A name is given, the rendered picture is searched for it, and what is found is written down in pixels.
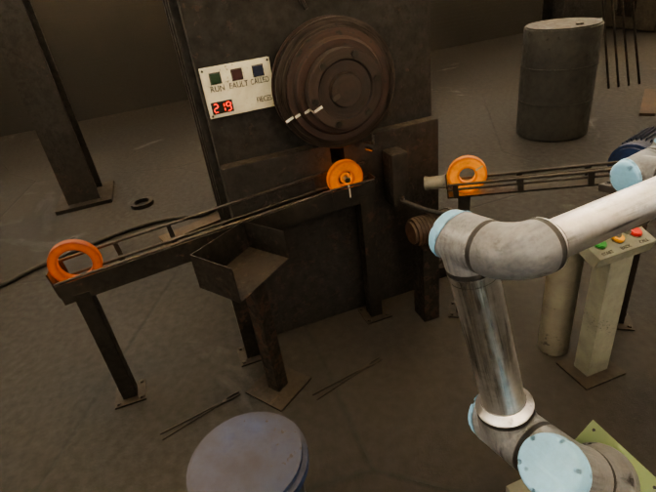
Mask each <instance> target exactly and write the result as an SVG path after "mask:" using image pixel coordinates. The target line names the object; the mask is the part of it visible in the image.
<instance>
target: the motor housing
mask: <svg viewBox="0 0 656 492"><path fill-rule="evenodd" d="M450 210H454V209H453V208H443V209H439V210H438V211H443V212H447V211H450ZM439 217H440V216H438V215H435V214H431V213H425V214H423V215H419V216H416V217H412V218H411V219H409V220H408V221H407V223H406V225H405V232H406V235H407V238H408V240H409V241H410V243H411V244H412V249H413V274H414V299H415V311H416V312H417V313H418V314H419V315H420V316H421V318H422V319H423V320H424V321H425V322H426V321H429V320H432V319H435V318H438V317H439V257H437V256H436V255H435V254H434V253H433V252H432V251H431V248H430V245H429V235H430V231H431V229H432V227H433V224H434V222H435V221H436V220H437V219H438V218H439Z"/></svg>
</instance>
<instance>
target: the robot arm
mask: <svg viewBox="0 0 656 492"><path fill-rule="evenodd" d="M609 177H610V181H609V182H605V183H602V184H599V185H598V191H601V192H605V193H610V194H609V195H607V196H605V197H602V198H600V199H598V200H596V201H593V202H591V203H588V204H586V205H583V206H581V207H578V208H576V209H574V210H571V211H569V212H566V213H564V214H561V215H559V216H556V217H554V218H551V219H549V220H548V219H545V218H541V217H536V218H531V219H529V220H526V221H522V222H514V223H504V222H498V221H496V220H492V219H489V218H486V217H482V216H479V215H477V214H474V213H472V212H470V211H462V210H450V211H447V212H445V213H444V214H442V215H441V216H440V217H439V218H438V219H437V220H436V221H435V222H434V224H433V227H432V229H431V230H430V235H429V245H430V249H431V251H432V252H433V253H434V254H435V255H436V256H437V257H439V258H441V259H442V261H443V263H444V267H445V270H446V274H447V276H448V277H449V281H450V285H451V288H452V292H453V296H454V300H455V303H456V307H457V311H458V314H459V318H460V321H461V325H462V329H463V333H464V336H465V340H466V344H467V348H468V352H469V355H470V359H471V366H472V370H473V372H474V376H475V380H476V384H477V387H478V391H479V394H478V395H477V396H476V397H475V399H474V404H471V407H470V410H469V415H468V419H469V425H470V426H471V430H472V431H473V432H474V433H475V434H476V436H477V437H478V438H479V439H480V440H481V441H483V442H484V443H485V444H487V445H488V446H489V447H490V448H491V449H492V450H494V451H495V452H496V453H497V454H498V455H499V456H500V457H502V458H503V459H504V460H505V461H506V462H507V463H509V464H510V465H511V466H512V467H513V468H514V469H516V470H517V471H518V472H519V474H520V476H521V479H522V480H523V482H524V484H525V485H526V486H527V488H528V489H529V490H530V491H531V492H640V483H639V478H638V475H637V473H636V470H635V468H634V466H633V465H632V463H631V462H630V461H629V460H628V458H627V457H626V456H625V455H623V454H622V453H621V452H620V451H618V450H617V449H615V448H613V447H611V446H608V445H606V444H603V443H599V442H585V443H579V442H578V441H576V440H574V439H573V438H571V437H570V436H568V435H567V434H566V433H564V432H563V431H561V430H559V429H558V428H557V427H555V426H554V425H552V424H551V423H549V422H548V421H546V420H545V419H544V418H542V417H541V416H539V415H538V414H537V412H536V408H535V403H534V399H533V397H532V395H531V394H530V392H529V391H528V390H527V389H525V388H524V387H523V385H522V381H521V376H520V371H519V366H518V362H517V357H516V352H515V347H514V342H513V334H512V329H511V325H510V320H509V315H508V310H507V306H506V301H505V296H504V291H503V286H502V281H501V280H525V279H534V278H539V277H544V276H547V275H550V274H552V273H554V272H556V271H559V270H561V269H562V268H563V267H564V266H565V265H566V263H567V260H568V258H569V257H571V256H573V255H575V254H578V253H580V252H582V251H584V250H586V249H589V248H591V247H593V246H595V245H596V244H599V243H601V242H603V241H605V240H607V239H610V238H612V237H614V236H617V237H619V238H620V237H622V233H623V232H624V233H626V234H627V235H629V234H631V233H632V229H633V228H636V227H640V226H645V225H648V223H649V222H650V221H651V220H653V219H655V218H656V139H654V142H653V144H652V145H651V146H650V147H648V148H645V149H643V150H641V151H639V152H637V153H635V154H633V155H631V156H629V157H627V158H624V159H621V160H620V161H619V162H618V163H616V164H615V165H614V166H613V167H612V168H611V171H610V176H609Z"/></svg>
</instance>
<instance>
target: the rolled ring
mask: <svg viewBox="0 0 656 492"><path fill-rule="evenodd" d="M71 250H76V251H81V252H83V253H85V254H87V255H88V256H89V257H90V258H91V260H92V263H93V266H92V268H91V269H90V270H89V271H91V270H94V269H97V268H100V267H103V257H102V254H101V252H100V251H99V250H98V248H97V247H95V246H94V245H93V244H91V243H89V242H87V241H85V240H81V239H67V240H64V241H62V242H60V243H58V244H56V245H55V246H54V247H53V248H52V249H51V251H50V253H49V255H48V258H47V268H48V271H49V272H50V273H51V275H52V276H53V277H54V278H55V279H57V281H63V280H66V279H68V278H71V277H74V276H77V275H80V274H71V273H68V272H66V271H64V270H63V269H62V268H61V267H60V265H59V262H58V258H59V256H60V255H61V254H62V253H64V252H66V251H71Z"/></svg>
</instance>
